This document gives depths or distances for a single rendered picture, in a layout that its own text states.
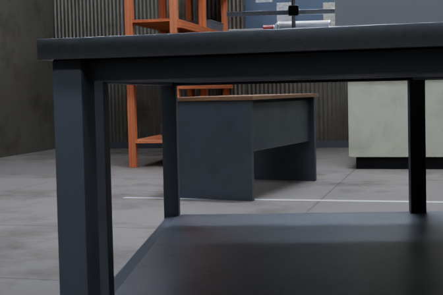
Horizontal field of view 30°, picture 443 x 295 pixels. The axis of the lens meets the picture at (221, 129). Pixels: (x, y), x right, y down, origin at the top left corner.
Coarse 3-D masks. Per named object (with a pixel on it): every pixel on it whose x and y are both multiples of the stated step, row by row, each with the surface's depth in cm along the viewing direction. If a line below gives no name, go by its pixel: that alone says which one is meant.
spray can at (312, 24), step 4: (312, 20) 251; (316, 20) 251; (320, 20) 250; (324, 20) 250; (328, 20) 250; (276, 24) 251; (280, 24) 250; (284, 24) 250; (288, 24) 250; (296, 24) 250; (300, 24) 249; (304, 24) 249; (308, 24) 249; (312, 24) 249; (316, 24) 249; (320, 24) 249; (324, 24) 249; (328, 24) 249; (264, 28) 251; (268, 28) 251; (272, 28) 251; (276, 28) 250; (280, 28) 250
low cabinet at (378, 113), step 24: (360, 96) 725; (384, 96) 719; (432, 96) 708; (360, 120) 726; (384, 120) 720; (432, 120) 709; (360, 144) 727; (384, 144) 721; (432, 144) 710; (360, 168) 731; (384, 168) 725; (408, 168) 720; (432, 168) 714
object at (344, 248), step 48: (96, 96) 194; (96, 144) 195; (192, 240) 278; (240, 240) 276; (288, 240) 274; (336, 240) 272; (384, 240) 270; (432, 240) 268; (144, 288) 211; (192, 288) 210; (240, 288) 209; (288, 288) 208; (336, 288) 207; (384, 288) 206; (432, 288) 205
